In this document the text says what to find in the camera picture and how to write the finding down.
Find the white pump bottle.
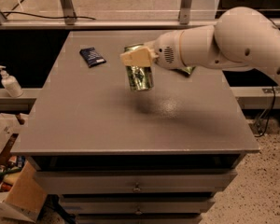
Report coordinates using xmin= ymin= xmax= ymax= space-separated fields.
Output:
xmin=0 ymin=65 xmax=23 ymax=98

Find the dark blue snack packet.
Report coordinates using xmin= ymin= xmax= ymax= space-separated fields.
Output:
xmin=79 ymin=48 xmax=106 ymax=68

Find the black cable on floor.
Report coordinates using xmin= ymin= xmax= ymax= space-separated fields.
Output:
xmin=252 ymin=85 xmax=277 ymax=138

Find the grey drawer cabinet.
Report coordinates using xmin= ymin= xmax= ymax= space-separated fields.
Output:
xmin=13 ymin=31 xmax=259 ymax=224

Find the cardboard box with clutter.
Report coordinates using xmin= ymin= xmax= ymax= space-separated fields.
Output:
xmin=0 ymin=113 xmax=47 ymax=222

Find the green soda can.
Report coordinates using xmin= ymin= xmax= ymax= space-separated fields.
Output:
xmin=123 ymin=44 xmax=153 ymax=91

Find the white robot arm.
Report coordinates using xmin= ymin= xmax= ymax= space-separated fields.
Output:
xmin=120 ymin=7 xmax=280 ymax=86

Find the green chip bag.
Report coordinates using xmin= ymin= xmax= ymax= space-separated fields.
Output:
xmin=176 ymin=66 xmax=195 ymax=77

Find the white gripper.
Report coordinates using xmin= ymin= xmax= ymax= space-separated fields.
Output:
xmin=120 ymin=31 xmax=185 ymax=70

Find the grey metal frame rail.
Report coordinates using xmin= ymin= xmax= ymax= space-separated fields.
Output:
xmin=0 ymin=0 xmax=280 ymax=30

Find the black cable behind rail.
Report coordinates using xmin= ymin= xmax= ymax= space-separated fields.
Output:
xmin=0 ymin=10 xmax=97 ymax=21

